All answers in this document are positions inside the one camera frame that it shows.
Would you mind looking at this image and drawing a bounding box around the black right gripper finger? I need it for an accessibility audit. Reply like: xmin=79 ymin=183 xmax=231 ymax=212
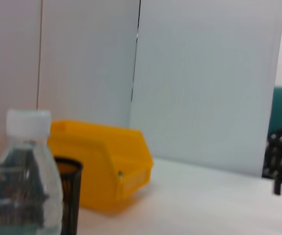
xmin=262 ymin=131 xmax=282 ymax=196

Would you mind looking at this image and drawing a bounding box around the clear green-label water bottle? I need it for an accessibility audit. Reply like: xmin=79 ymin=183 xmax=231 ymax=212
xmin=0 ymin=109 xmax=64 ymax=235

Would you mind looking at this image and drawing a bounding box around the teal robot torso panel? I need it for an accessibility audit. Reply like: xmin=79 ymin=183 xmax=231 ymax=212
xmin=268 ymin=86 xmax=282 ymax=138

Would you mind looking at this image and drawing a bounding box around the black mesh pen holder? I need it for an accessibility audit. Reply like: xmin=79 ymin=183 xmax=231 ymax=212
xmin=53 ymin=156 xmax=84 ymax=235

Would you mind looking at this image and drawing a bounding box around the yellow plastic bin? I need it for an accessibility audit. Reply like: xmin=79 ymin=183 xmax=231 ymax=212
xmin=47 ymin=119 xmax=154 ymax=214

